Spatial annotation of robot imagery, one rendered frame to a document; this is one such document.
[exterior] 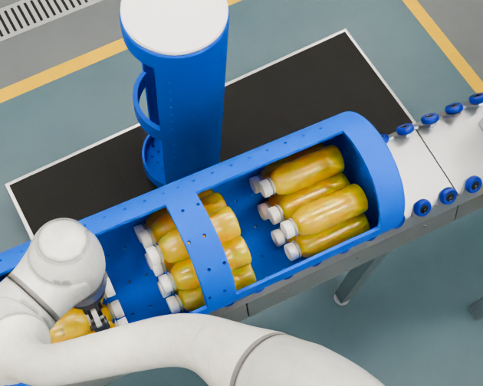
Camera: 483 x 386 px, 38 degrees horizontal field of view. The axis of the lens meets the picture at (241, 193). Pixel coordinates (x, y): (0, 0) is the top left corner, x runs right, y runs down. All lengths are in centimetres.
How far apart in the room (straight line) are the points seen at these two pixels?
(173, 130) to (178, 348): 137
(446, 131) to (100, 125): 149
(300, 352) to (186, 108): 140
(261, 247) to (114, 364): 82
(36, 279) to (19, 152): 185
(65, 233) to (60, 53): 211
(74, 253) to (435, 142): 112
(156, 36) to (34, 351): 104
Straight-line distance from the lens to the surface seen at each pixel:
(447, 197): 176
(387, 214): 149
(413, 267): 273
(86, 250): 102
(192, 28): 181
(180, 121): 205
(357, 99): 281
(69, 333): 141
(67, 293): 105
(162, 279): 143
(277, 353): 68
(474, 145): 190
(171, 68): 182
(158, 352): 82
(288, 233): 148
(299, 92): 278
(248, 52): 304
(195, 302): 147
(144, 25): 182
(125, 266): 160
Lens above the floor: 249
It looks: 66 degrees down
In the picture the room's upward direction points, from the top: 8 degrees clockwise
